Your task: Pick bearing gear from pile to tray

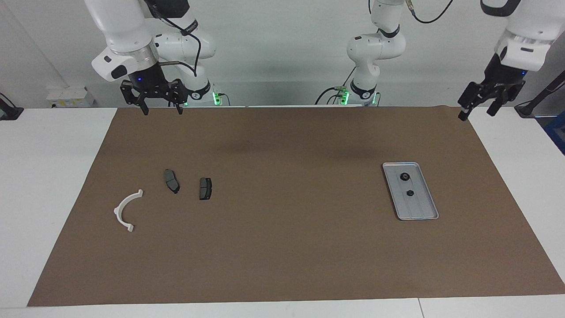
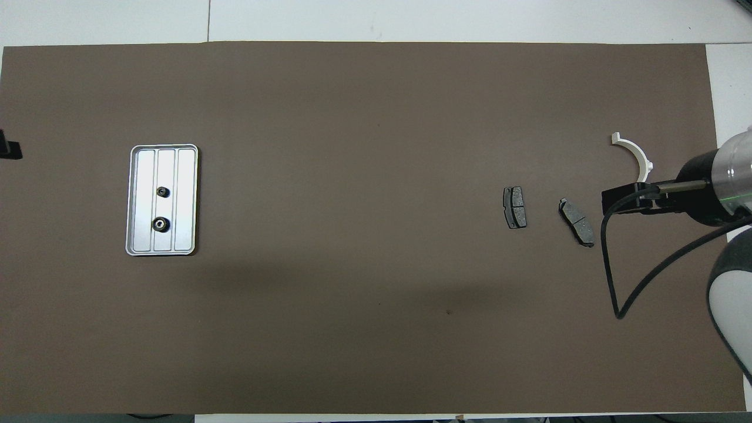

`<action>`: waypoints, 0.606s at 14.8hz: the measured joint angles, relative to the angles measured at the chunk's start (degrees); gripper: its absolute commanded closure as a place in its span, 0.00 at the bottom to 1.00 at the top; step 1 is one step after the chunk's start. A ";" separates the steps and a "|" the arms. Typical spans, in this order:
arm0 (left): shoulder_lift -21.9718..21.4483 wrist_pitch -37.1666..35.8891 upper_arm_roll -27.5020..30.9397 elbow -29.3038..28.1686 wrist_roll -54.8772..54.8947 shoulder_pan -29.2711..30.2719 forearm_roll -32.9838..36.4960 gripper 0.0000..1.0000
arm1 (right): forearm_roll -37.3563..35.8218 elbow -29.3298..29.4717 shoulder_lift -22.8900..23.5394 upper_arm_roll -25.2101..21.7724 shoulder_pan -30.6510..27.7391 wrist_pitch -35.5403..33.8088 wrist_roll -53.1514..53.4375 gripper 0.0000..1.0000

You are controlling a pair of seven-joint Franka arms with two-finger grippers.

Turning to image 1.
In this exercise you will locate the small black round nut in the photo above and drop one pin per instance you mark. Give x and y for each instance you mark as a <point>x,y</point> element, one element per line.
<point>404,176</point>

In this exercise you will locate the black angled stand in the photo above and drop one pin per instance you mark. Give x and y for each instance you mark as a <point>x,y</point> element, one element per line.
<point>536,104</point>

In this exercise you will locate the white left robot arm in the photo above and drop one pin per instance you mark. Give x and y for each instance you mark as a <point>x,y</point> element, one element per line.
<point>375,46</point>

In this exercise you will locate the white wall box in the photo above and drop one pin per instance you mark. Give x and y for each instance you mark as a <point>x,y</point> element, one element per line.
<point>70,97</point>

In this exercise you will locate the brown table mat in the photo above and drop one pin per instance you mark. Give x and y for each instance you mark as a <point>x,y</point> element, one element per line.
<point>287,247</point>

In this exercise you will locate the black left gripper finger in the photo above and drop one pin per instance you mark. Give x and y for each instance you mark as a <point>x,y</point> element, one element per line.
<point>494,107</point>
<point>463,113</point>

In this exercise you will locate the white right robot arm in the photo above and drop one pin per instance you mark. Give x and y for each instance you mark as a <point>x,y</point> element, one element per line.
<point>119,31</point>

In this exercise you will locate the black clamp stand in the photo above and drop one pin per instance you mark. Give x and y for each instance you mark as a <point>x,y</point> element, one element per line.
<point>9,110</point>

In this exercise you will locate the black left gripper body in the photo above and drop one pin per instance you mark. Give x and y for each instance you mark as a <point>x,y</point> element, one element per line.
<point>496,84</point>

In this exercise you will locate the blue object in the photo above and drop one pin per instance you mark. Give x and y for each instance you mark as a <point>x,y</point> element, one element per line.
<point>557,132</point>

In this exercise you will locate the silver metal tray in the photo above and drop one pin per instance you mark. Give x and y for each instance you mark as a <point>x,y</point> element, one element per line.
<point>419,207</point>

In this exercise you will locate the dark rectangular brake pad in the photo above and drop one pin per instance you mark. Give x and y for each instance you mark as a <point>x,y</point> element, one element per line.
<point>205,189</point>

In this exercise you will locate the grey curved brake pad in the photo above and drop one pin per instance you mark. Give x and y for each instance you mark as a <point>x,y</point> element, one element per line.
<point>172,181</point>

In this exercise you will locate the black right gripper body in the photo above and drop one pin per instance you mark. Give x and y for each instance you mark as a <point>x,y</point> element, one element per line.
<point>152,86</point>

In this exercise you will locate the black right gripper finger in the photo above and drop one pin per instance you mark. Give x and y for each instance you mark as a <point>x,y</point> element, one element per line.
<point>145,107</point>
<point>179,107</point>

